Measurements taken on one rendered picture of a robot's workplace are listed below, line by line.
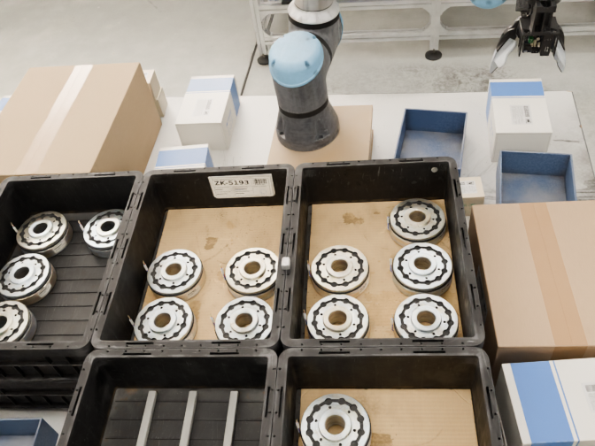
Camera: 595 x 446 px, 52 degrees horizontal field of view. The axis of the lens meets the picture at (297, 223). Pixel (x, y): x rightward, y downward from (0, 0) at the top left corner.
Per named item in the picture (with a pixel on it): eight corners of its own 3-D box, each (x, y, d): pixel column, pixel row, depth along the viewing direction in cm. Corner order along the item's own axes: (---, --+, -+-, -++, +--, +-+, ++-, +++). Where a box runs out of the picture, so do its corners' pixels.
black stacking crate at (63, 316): (30, 216, 133) (6, 179, 124) (161, 211, 129) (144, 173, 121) (-48, 383, 107) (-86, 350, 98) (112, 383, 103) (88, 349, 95)
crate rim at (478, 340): (297, 172, 118) (295, 163, 117) (454, 165, 114) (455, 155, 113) (281, 355, 92) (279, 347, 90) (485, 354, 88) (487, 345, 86)
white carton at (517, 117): (485, 108, 156) (489, 79, 149) (534, 108, 153) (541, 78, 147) (490, 162, 143) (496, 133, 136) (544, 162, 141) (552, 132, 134)
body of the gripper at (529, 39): (515, 59, 125) (526, 5, 116) (512, 35, 130) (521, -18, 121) (555, 58, 123) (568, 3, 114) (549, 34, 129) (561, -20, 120)
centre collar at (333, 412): (318, 410, 90) (318, 408, 90) (351, 409, 90) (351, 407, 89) (318, 442, 87) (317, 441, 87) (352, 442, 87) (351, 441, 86)
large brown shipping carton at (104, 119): (60, 127, 172) (29, 67, 157) (162, 124, 167) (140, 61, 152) (3, 235, 146) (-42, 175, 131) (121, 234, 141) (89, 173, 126)
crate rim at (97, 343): (149, 178, 122) (145, 169, 120) (297, 172, 118) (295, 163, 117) (93, 357, 96) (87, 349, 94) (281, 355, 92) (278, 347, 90)
